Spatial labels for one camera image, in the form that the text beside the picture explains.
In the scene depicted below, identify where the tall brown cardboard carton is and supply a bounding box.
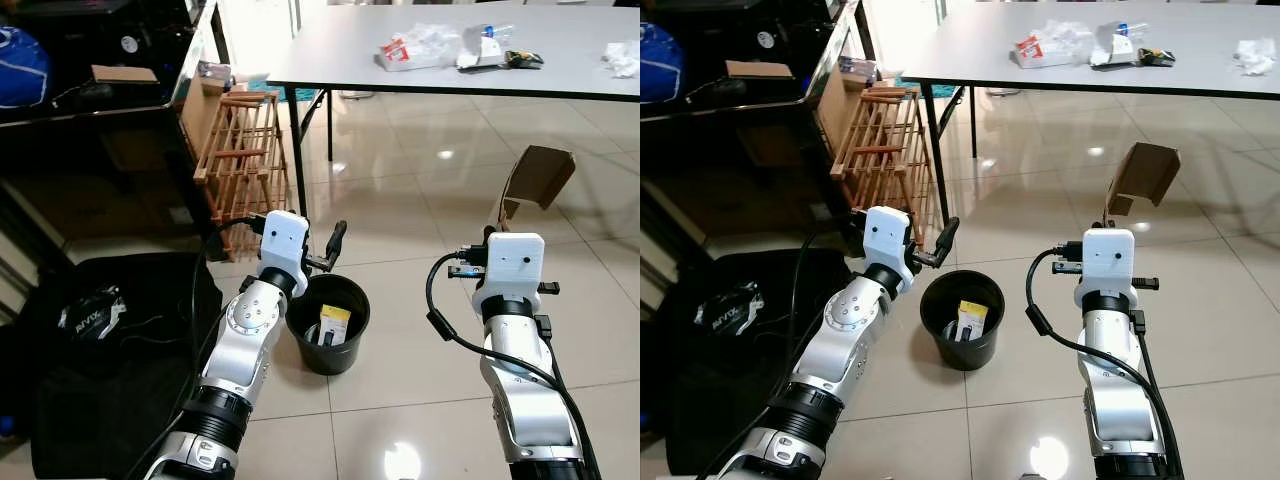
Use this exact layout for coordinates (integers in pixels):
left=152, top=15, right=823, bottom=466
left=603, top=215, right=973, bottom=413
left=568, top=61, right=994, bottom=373
left=180, top=75, right=227, bottom=163
left=814, top=70, right=867, bottom=157

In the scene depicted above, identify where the black rubbish bin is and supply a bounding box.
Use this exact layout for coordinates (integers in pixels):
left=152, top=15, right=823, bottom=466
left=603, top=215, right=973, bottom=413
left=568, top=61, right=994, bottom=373
left=286, top=275, right=372, bottom=377
left=920, top=268, right=1006, bottom=372

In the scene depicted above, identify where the brown cardboard box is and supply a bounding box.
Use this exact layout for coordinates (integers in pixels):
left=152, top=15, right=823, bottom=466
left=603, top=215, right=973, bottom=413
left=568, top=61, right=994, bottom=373
left=1103, top=142, right=1182, bottom=227
left=497, top=145, right=578, bottom=233

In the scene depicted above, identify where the clear plastic bag red print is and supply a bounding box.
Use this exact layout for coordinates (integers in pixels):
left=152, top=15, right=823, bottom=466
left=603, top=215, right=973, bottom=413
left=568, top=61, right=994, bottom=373
left=1010, top=21, right=1097, bottom=70
left=376, top=22, right=464, bottom=73

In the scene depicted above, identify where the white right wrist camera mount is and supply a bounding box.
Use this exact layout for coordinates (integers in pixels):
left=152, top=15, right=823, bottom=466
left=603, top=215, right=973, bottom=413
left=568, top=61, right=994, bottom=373
left=1078, top=229, right=1138, bottom=297
left=483, top=232, right=547, bottom=301

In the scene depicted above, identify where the black TV cabinet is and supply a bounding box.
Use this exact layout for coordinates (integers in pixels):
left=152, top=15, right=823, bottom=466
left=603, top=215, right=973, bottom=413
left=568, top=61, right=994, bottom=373
left=640, top=0, right=863, bottom=251
left=0, top=0, right=223, bottom=256

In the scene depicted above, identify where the clear plastic bottle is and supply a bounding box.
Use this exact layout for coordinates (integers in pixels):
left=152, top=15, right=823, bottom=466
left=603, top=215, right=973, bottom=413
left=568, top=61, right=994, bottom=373
left=457, top=24, right=517, bottom=72
left=1089, top=22, right=1152, bottom=68

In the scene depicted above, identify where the yellow packet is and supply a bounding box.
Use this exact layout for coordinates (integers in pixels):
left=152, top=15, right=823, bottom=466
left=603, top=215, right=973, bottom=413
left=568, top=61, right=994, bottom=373
left=955, top=299, right=991, bottom=342
left=318, top=305, right=353, bottom=347

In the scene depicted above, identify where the grey folding table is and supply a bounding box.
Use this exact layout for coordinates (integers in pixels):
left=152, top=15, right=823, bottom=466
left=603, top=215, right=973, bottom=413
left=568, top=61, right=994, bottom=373
left=265, top=0, right=641, bottom=218
left=900, top=0, right=1280, bottom=226

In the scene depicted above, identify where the large black bag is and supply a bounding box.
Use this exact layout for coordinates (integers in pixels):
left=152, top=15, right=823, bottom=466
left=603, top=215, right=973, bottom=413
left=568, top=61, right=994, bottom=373
left=25, top=252, right=227, bottom=480
left=665, top=248, right=863, bottom=477

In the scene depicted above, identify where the flat cardboard box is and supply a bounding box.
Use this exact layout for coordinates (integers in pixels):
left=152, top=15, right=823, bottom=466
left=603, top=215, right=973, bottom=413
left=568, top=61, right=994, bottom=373
left=90, top=65, right=160, bottom=85
left=725, top=60, right=797, bottom=82

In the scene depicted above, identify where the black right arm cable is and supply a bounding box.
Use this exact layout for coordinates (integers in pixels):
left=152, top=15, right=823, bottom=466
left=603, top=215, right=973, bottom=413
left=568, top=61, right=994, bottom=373
left=1025, top=243, right=1188, bottom=480
left=425, top=245, right=603, bottom=480

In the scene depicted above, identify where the wooden rack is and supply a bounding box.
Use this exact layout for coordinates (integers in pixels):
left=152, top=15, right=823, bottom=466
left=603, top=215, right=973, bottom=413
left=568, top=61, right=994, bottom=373
left=828, top=85, right=942, bottom=247
left=192, top=88, right=292, bottom=261

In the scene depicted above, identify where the black pouch white lettering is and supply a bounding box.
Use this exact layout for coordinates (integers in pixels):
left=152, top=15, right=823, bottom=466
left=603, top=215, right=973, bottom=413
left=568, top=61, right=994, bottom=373
left=57, top=285, right=129, bottom=344
left=692, top=284, right=767, bottom=338

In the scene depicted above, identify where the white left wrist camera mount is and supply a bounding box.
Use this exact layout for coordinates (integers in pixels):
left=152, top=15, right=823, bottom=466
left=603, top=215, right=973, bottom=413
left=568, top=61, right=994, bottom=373
left=257, top=210, right=312, bottom=291
left=861, top=206, right=917, bottom=274

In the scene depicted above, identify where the teal floor mat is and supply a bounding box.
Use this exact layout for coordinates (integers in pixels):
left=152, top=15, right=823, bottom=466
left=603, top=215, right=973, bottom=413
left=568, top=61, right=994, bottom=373
left=893, top=78, right=963, bottom=98
left=248, top=81, right=314, bottom=102

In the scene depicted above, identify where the white crumpled plastic wrapper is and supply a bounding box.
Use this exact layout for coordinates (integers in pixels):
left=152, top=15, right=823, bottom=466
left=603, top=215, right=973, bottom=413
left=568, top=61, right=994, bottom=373
left=1233, top=38, right=1279, bottom=77
left=602, top=40, right=641, bottom=79

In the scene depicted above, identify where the blue bag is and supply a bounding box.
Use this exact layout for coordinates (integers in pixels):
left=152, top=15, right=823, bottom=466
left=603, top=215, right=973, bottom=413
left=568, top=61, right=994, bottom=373
left=0, top=25, right=52, bottom=110
left=640, top=22, right=685, bottom=105

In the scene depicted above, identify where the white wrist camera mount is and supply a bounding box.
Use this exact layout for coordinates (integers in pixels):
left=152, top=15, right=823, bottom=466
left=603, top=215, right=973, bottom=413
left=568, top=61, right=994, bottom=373
left=483, top=232, right=547, bottom=301
left=861, top=206, right=917, bottom=274
left=257, top=210, right=312, bottom=291
left=1078, top=229, right=1138, bottom=297

